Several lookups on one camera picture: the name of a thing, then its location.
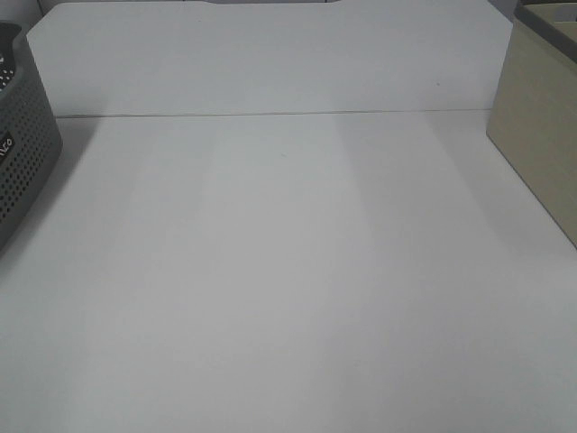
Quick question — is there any grey perforated plastic basket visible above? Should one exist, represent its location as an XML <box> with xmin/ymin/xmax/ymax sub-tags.
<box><xmin>1</xmin><ymin>21</ymin><xmax>63</xmax><ymax>245</ymax></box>

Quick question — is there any beige storage box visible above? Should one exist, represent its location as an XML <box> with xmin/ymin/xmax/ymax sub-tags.
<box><xmin>487</xmin><ymin>1</ymin><xmax>576</xmax><ymax>243</ymax></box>

